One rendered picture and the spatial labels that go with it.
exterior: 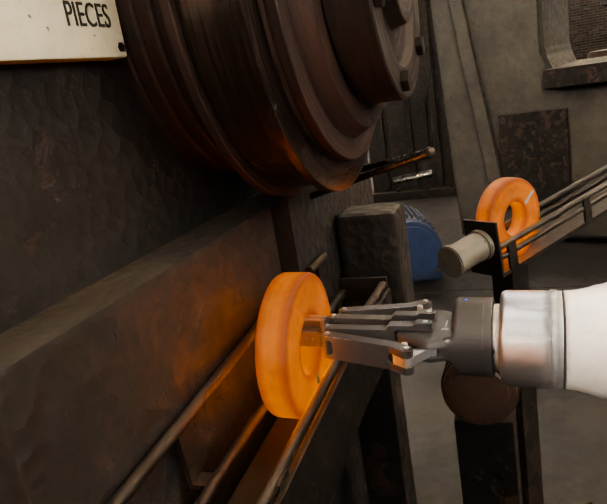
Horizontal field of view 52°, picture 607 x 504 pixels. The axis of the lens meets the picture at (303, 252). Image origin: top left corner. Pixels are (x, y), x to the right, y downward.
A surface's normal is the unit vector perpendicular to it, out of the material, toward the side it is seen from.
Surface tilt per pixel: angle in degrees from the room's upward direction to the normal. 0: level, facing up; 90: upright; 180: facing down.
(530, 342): 71
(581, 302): 26
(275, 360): 77
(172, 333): 90
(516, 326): 51
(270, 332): 57
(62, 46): 90
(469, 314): 31
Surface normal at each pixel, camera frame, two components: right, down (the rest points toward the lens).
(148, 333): 0.93, -0.06
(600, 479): -0.16, -0.95
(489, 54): -0.55, 0.30
